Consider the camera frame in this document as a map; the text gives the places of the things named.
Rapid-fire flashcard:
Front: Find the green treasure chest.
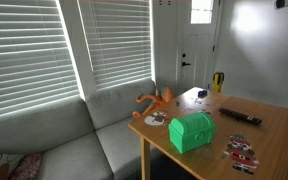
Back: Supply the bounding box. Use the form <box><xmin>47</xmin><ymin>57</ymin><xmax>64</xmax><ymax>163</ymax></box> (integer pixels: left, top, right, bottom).
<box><xmin>168</xmin><ymin>110</ymin><xmax>217</xmax><ymax>155</ymax></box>

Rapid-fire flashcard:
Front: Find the yellow black stand post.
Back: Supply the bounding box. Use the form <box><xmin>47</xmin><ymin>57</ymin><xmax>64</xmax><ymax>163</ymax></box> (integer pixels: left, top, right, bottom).
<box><xmin>211</xmin><ymin>71</ymin><xmax>225</xmax><ymax>94</ymax></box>

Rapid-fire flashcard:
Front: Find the orange octopus toy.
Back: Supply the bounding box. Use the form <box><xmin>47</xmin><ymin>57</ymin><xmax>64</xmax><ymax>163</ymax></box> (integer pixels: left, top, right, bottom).
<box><xmin>132</xmin><ymin>85</ymin><xmax>176</xmax><ymax>120</ymax></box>

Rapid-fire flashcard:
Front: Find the red white puzzle toy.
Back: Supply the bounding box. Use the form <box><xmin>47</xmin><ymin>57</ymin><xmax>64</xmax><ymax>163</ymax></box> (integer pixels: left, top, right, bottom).
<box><xmin>223</xmin><ymin>134</ymin><xmax>261</xmax><ymax>176</ymax></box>

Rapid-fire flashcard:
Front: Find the grey sectional sofa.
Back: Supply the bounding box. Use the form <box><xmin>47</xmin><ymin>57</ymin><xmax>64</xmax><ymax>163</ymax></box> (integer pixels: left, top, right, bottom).
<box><xmin>0</xmin><ymin>78</ymin><xmax>162</xmax><ymax>180</ymax></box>

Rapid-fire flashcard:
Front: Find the white entry door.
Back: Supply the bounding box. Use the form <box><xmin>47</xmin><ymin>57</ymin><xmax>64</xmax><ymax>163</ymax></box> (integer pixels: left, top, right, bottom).
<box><xmin>175</xmin><ymin>0</ymin><xmax>222</xmax><ymax>96</ymax></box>

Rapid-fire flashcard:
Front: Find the white snowman sticker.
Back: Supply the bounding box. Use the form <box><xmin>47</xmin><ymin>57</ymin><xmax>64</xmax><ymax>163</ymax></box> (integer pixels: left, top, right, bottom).
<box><xmin>143</xmin><ymin>110</ymin><xmax>169</xmax><ymax>127</ymax></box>

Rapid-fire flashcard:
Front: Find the wide white window blind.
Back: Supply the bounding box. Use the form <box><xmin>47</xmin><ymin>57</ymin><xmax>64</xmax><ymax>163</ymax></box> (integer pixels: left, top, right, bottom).
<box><xmin>0</xmin><ymin>0</ymin><xmax>82</xmax><ymax>121</ymax></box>

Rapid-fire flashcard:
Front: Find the wooden table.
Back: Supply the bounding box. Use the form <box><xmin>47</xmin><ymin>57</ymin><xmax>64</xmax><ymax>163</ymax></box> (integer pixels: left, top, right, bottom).
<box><xmin>127</xmin><ymin>86</ymin><xmax>288</xmax><ymax>180</ymax></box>

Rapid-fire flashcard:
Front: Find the black remote controller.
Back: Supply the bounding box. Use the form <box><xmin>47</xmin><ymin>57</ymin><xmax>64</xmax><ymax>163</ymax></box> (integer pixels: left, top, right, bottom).
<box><xmin>218</xmin><ymin>107</ymin><xmax>263</xmax><ymax>126</ymax></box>

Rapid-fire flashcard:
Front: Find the reddish patterned throw pillow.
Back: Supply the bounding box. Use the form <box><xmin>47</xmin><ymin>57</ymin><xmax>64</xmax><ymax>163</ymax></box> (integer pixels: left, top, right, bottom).
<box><xmin>8</xmin><ymin>151</ymin><xmax>45</xmax><ymax>180</ymax></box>

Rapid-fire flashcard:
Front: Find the narrow white window blind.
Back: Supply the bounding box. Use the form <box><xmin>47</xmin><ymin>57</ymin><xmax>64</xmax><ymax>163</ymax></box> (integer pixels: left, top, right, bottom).
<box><xmin>77</xmin><ymin>0</ymin><xmax>153</xmax><ymax>90</ymax></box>

